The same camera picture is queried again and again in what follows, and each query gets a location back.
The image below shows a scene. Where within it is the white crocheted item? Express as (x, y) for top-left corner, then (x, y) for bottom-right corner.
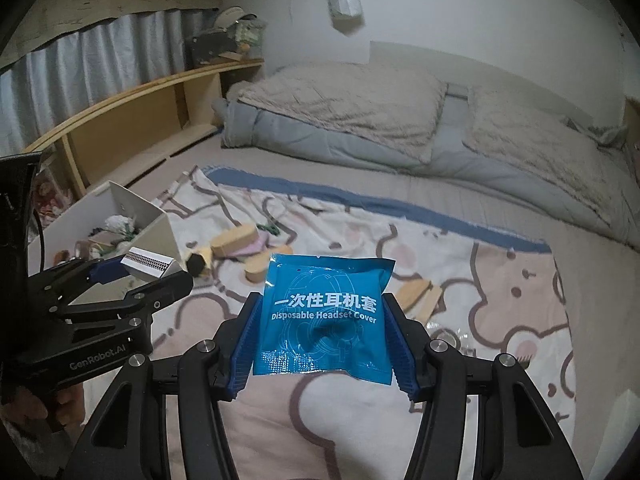
(102, 215), (138, 237)

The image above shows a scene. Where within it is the grey curtain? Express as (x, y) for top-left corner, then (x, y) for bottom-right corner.
(0, 7), (221, 146)

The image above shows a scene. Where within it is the pink flat item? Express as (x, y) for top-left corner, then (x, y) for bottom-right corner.
(227, 234), (273, 261)

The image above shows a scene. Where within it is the wooden block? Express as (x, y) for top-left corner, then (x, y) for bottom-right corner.
(394, 280), (444, 323)

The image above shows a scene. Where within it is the white cap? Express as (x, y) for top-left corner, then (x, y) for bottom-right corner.
(215, 6), (258, 28)

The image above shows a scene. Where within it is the clear plastic wrapper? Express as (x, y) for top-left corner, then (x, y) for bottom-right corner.
(425, 322), (473, 356)

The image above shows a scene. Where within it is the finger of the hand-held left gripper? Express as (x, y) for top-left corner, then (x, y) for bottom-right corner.
(49, 271), (195, 325)
(29, 254), (130, 312)

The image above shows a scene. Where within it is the black cable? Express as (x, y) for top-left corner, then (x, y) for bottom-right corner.
(30, 205), (48, 273)

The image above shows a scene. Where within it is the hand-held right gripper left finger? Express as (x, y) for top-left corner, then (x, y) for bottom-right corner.
(60, 292), (266, 480)

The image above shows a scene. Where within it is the dark bag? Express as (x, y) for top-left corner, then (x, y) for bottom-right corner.
(186, 27), (251, 66)

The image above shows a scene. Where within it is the grey quilt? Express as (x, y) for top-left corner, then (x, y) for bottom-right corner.
(212, 62), (633, 248)

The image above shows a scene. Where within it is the bear doll in clear case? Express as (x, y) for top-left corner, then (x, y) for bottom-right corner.
(31, 152), (76, 233)

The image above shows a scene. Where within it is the small white box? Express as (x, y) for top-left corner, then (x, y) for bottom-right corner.
(121, 246), (177, 282)

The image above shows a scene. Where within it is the long wooden shelf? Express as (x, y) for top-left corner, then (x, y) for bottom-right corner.
(22, 57), (266, 196)

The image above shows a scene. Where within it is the cartoon printed blanket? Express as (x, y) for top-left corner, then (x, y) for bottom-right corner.
(82, 164), (576, 480)

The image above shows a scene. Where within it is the person's left hand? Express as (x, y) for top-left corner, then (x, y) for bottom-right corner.
(0, 382), (85, 435)

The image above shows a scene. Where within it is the white storage box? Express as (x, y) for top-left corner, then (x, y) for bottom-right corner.
(27, 179), (175, 306)

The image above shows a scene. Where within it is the oval wooden lid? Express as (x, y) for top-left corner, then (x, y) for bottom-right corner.
(244, 246), (293, 283)

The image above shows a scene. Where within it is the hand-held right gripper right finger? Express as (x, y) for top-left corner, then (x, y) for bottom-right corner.
(381, 291), (586, 480)

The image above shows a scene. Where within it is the blue foil packet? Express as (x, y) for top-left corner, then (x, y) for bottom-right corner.
(251, 254), (396, 386)

